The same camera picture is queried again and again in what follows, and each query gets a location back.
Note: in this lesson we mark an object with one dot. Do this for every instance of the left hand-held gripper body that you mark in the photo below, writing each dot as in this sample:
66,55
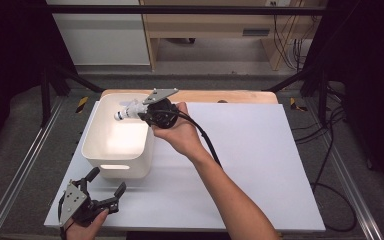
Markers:
73,203

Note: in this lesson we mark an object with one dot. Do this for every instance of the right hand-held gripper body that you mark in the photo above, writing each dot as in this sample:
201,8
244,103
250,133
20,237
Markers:
163,115

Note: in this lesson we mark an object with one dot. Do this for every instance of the blue banded white shuttlecock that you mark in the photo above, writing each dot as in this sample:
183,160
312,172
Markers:
126,112

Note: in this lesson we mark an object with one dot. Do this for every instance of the white plastic storage bin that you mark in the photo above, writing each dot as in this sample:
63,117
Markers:
120,146

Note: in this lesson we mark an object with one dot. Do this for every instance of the person's right hand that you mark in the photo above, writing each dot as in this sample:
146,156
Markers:
180,136

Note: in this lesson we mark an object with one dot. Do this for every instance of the person's left hand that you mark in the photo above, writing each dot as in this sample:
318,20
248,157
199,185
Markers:
81,233

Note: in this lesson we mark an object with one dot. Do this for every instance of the wooden table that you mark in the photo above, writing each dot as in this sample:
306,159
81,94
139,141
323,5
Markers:
220,96

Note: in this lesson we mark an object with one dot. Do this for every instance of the yellow black tape strip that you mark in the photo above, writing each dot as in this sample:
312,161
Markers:
295,105
81,104

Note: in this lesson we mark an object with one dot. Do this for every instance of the white cabinet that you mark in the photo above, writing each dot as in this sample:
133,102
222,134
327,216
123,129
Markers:
103,40

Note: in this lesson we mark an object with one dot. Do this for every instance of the black metal stand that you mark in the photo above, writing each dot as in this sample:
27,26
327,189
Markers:
322,96
45,96

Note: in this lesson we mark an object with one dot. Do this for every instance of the light wooden desk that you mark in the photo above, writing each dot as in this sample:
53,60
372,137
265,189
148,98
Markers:
213,25

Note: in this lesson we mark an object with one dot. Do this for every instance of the black horizontal bar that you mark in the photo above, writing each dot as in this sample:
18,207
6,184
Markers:
180,9

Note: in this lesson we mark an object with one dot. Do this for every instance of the white table mat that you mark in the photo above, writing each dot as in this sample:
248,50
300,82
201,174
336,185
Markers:
263,166

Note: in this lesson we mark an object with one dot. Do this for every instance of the black curtain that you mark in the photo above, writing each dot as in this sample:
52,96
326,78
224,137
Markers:
10,50
370,66

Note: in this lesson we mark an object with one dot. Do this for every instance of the white power strip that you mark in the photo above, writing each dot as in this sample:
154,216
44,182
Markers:
278,2

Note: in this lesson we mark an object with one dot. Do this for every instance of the aluminium rail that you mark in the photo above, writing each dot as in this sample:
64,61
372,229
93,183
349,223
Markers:
13,186
353,186

